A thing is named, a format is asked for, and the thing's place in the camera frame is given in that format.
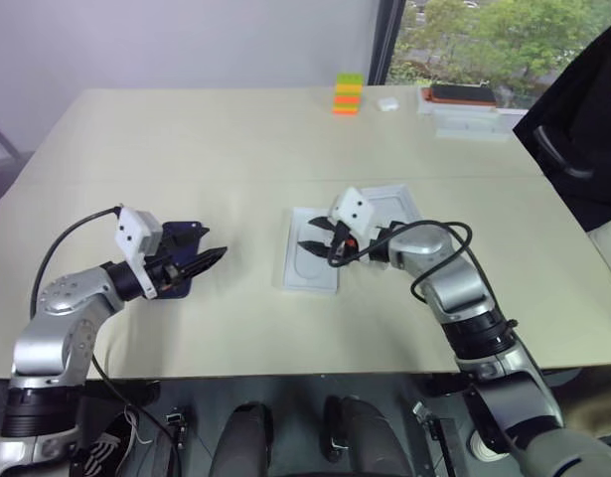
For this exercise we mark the small white earbud case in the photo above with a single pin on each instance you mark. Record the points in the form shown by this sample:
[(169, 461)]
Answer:
[(388, 104)]

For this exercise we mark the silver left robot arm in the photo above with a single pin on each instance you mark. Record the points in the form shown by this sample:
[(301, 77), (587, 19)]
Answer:
[(61, 298)]

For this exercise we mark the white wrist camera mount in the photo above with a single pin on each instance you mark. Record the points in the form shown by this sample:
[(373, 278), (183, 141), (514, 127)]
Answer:
[(355, 208), (133, 231)]

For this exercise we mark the black phone with orange edge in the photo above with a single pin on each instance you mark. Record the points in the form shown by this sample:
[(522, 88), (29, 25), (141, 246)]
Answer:
[(461, 93)]

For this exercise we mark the dark window frame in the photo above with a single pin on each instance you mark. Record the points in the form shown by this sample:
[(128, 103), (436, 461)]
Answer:
[(387, 40)]

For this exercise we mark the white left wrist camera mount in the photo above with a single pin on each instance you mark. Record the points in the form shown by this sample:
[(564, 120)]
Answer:
[(133, 231)]

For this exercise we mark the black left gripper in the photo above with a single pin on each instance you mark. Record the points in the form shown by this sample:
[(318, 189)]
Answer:
[(168, 261)]

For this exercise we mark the white phone box lid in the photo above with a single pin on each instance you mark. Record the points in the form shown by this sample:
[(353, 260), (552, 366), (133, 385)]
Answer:
[(394, 204)]

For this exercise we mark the green and orange block stack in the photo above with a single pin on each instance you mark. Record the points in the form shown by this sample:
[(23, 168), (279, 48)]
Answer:
[(347, 94)]

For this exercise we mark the black office chair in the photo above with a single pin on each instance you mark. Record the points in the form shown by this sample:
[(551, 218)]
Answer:
[(583, 124)]

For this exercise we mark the black bracket with metal clip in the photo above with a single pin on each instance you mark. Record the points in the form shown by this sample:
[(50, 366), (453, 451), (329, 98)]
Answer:
[(176, 432), (436, 437)]

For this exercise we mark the tan trouser leg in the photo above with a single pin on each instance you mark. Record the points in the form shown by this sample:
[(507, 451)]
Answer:
[(598, 412)]

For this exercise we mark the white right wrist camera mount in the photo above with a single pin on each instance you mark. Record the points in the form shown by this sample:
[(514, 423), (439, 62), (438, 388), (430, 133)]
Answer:
[(355, 208)]

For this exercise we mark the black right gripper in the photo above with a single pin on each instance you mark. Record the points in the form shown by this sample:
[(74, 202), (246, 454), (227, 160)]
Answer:
[(344, 246)]

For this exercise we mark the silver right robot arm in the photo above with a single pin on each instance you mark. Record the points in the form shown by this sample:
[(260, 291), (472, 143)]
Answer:
[(449, 278)]

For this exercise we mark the dark blue smartphone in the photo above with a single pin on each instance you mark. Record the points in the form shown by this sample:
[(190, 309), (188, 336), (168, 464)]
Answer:
[(178, 292)]

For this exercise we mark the white phone box base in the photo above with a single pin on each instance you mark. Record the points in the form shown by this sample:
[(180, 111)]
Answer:
[(295, 278)]

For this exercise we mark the dark rounded shape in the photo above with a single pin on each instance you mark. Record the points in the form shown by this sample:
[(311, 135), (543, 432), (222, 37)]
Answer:
[(369, 442), (248, 442)]

